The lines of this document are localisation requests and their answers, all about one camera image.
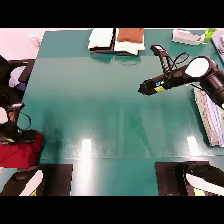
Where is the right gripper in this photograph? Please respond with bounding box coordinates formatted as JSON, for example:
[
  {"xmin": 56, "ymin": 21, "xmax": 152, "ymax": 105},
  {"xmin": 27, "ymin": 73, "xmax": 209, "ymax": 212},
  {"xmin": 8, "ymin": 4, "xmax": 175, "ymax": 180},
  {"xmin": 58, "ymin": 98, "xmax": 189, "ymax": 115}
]
[{"xmin": 138, "ymin": 74, "xmax": 172, "ymax": 96}]

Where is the red garment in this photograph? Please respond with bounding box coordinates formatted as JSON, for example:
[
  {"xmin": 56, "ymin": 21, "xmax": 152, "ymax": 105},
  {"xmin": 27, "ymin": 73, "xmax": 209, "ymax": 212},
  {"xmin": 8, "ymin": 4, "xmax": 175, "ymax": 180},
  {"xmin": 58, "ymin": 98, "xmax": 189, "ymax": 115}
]
[{"xmin": 0, "ymin": 131, "xmax": 45, "ymax": 170}]

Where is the white garment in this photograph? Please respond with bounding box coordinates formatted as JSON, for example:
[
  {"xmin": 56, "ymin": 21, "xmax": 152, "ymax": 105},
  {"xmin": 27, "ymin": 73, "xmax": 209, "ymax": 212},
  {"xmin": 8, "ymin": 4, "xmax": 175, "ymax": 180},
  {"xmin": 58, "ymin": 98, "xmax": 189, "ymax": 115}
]
[
  {"xmin": 113, "ymin": 39, "xmax": 146, "ymax": 56},
  {"xmin": 87, "ymin": 28, "xmax": 116, "ymax": 51}
]

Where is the brown garment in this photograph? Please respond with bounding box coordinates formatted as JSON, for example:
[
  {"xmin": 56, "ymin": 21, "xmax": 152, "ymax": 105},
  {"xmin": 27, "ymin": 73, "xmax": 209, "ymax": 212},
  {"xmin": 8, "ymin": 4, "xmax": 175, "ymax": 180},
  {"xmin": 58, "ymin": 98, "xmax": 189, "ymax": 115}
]
[{"xmin": 116, "ymin": 28, "xmax": 146, "ymax": 43}]

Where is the white box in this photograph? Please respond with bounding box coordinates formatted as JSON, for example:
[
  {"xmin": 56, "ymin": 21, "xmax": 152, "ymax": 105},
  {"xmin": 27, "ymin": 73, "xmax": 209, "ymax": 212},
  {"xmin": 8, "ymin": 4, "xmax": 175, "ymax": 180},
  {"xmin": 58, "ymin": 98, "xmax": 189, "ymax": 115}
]
[{"xmin": 172, "ymin": 28, "xmax": 205, "ymax": 46}]

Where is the black garment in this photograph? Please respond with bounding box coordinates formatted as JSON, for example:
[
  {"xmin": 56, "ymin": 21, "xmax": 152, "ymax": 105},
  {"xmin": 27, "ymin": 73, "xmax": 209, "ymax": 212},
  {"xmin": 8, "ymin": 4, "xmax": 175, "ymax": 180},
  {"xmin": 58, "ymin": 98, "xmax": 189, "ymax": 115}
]
[{"xmin": 89, "ymin": 47, "xmax": 115, "ymax": 55}]

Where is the heap of clothes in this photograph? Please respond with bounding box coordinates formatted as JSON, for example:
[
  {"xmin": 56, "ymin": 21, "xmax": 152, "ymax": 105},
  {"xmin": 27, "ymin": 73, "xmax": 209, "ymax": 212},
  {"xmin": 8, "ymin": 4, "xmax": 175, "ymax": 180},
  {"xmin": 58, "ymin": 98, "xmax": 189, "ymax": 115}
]
[{"xmin": 194, "ymin": 87, "xmax": 224, "ymax": 148}]

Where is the green object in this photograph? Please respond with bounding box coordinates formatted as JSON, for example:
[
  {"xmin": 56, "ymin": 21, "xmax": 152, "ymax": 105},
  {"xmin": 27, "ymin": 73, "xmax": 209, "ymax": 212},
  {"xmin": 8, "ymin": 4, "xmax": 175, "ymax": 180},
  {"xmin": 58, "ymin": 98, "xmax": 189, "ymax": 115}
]
[{"xmin": 203, "ymin": 28, "xmax": 218, "ymax": 43}]

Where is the black mounting plate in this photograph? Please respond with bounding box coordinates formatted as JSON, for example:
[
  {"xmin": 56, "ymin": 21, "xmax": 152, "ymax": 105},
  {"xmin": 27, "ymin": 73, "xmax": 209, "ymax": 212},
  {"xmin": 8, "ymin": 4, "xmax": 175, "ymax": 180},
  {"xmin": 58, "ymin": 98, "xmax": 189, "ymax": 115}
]
[
  {"xmin": 40, "ymin": 163, "xmax": 74, "ymax": 197},
  {"xmin": 154, "ymin": 161, "xmax": 188, "ymax": 197}
]

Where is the pale purple garment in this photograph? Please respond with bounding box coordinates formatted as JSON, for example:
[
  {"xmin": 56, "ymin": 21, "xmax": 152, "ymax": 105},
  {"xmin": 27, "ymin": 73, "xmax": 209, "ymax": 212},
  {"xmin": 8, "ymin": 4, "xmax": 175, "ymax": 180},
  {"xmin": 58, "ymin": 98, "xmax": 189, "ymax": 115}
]
[{"xmin": 8, "ymin": 65, "xmax": 28, "ymax": 92}]

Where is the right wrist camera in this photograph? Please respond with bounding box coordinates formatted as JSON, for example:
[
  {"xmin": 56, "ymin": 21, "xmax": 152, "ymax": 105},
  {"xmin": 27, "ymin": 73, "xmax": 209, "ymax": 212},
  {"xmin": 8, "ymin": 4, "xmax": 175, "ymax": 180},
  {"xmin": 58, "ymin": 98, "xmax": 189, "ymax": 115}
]
[{"xmin": 149, "ymin": 44, "xmax": 175, "ymax": 74}]

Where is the black cable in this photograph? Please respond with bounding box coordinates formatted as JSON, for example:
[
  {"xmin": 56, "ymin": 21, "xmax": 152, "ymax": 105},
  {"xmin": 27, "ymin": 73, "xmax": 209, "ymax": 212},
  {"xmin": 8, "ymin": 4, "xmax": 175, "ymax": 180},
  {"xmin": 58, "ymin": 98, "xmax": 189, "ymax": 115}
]
[
  {"xmin": 17, "ymin": 111, "xmax": 33, "ymax": 132},
  {"xmin": 171, "ymin": 51, "xmax": 191, "ymax": 68}
]

